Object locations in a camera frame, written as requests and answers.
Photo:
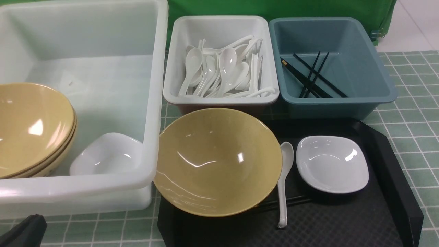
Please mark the yellow noodle bowl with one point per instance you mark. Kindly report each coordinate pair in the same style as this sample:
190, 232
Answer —
217, 162

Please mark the white soup spoon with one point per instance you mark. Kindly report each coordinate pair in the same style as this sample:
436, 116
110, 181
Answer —
288, 157

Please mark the black chopstick gold band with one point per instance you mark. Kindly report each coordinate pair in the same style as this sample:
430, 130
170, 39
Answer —
289, 202

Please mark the white square dish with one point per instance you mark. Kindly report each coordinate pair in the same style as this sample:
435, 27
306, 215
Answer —
332, 164

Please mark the stacked yellow bowl middle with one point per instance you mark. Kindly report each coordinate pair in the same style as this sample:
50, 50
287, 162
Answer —
50, 159

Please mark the stacked yellow bowl bottom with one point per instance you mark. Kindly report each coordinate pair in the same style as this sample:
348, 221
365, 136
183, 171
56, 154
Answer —
47, 170

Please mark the white spoon in tray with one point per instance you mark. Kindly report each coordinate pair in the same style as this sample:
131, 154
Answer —
193, 62
237, 76
227, 60
269, 89

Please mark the white spoon tray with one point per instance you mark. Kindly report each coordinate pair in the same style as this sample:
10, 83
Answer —
218, 31

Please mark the black chopstick in tray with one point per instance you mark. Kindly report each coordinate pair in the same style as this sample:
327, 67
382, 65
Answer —
303, 92
317, 73
322, 77
307, 84

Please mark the white dish in bin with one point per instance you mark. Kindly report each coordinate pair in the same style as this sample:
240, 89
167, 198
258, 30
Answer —
111, 153

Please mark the blue-grey chopstick tray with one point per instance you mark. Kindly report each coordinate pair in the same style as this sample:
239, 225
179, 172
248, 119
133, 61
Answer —
353, 66

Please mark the large translucent white bin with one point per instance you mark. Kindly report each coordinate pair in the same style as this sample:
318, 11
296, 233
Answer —
107, 57

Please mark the green cloth backdrop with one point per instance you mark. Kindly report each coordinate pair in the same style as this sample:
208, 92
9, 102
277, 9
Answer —
374, 15

